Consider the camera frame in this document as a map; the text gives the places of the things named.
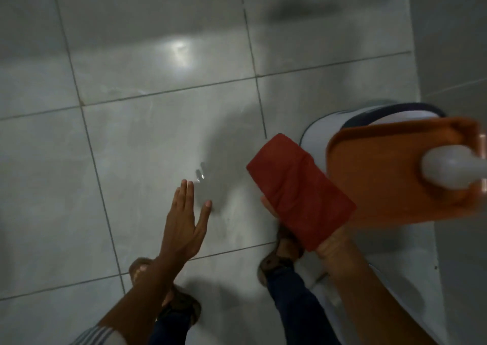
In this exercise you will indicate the person's left hand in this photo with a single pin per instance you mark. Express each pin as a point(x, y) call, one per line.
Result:
point(182, 234)

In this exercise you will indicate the person's right hand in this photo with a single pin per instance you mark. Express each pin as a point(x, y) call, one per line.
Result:
point(331, 246)

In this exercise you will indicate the person's left thumb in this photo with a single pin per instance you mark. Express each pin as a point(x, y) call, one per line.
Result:
point(203, 217)

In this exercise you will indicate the person's right fingers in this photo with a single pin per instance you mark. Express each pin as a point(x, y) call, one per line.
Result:
point(269, 207)

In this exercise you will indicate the person's left middle finger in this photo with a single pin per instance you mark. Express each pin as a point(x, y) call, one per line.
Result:
point(183, 200)

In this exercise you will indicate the red cloth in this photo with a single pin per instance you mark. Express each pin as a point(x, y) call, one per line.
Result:
point(300, 192)

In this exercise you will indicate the person's left forearm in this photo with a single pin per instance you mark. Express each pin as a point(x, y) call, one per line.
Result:
point(140, 295)

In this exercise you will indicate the person's right forearm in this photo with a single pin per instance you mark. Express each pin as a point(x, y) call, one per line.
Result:
point(374, 306)

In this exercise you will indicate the person's brown right sandal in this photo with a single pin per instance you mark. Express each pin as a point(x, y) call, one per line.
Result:
point(279, 255)

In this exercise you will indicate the person's brown sandal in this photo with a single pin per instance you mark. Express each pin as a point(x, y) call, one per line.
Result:
point(279, 255)
point(182, 304)

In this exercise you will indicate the person's brown left sandal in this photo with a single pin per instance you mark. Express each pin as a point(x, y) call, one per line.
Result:
point(182, 304)

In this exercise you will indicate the person's blue jeans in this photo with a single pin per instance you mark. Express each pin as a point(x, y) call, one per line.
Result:
point(300, 310)

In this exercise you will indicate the white toilet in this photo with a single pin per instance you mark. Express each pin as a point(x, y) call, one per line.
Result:
point(399, 261)

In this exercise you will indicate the person's striped sleeve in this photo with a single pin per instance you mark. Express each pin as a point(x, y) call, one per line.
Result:
point(99, 336)

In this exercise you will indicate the white plastic bottle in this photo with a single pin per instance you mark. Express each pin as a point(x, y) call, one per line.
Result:
point(452, 165)

